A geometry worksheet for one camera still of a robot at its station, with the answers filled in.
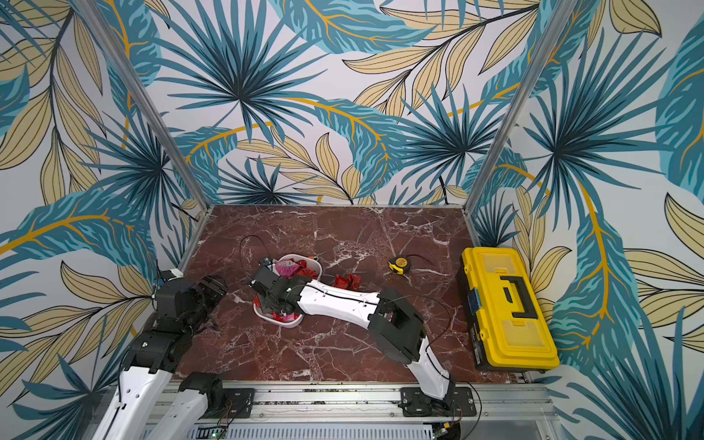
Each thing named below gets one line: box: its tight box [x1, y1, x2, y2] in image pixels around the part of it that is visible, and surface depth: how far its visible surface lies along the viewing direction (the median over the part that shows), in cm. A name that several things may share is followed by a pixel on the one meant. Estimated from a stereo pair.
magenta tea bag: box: [275, 260, 301, 277], surface depth 94 cm
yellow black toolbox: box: [459, 246, 561, 373], surface depth 76 cm
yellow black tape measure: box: [387, 256, 410, 275], surface depth 100 cm
